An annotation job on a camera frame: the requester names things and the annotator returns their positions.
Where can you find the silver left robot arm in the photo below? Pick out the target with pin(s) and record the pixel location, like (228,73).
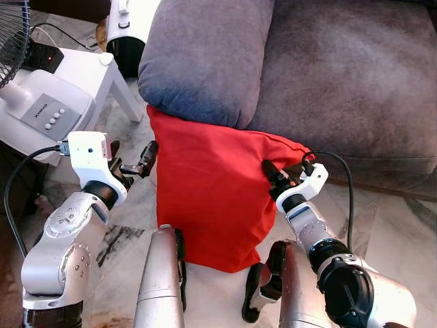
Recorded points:
(61,253)

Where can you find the silver left robot leg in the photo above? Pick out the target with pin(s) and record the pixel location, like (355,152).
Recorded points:
(158,287)

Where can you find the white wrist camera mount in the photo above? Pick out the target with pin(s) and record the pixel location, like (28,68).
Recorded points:
(89,160)
(313,179)

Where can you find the silver right robot leg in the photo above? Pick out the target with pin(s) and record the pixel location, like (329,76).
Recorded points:
(290,287)

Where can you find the dark grey fabric sofa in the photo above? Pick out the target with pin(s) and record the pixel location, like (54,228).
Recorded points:
(341,82)

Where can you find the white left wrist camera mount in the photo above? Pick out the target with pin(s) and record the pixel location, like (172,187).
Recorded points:
(89,160)

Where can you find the white and black appliance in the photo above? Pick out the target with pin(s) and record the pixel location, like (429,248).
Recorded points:
(126,55)

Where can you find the round wooden object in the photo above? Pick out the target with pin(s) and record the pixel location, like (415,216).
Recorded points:
(101,34)

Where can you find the white side table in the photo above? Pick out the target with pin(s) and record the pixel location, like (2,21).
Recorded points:
(82,68)

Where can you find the black power strip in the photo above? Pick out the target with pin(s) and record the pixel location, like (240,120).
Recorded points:
(44,58)

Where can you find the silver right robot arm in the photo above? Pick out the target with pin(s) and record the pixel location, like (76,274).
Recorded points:
(369,294)

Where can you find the silver robot leg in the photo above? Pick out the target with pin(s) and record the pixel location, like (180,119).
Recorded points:
(290,287)
(158,287)

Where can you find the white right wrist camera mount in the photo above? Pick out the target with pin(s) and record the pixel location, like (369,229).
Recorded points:
(313,179)

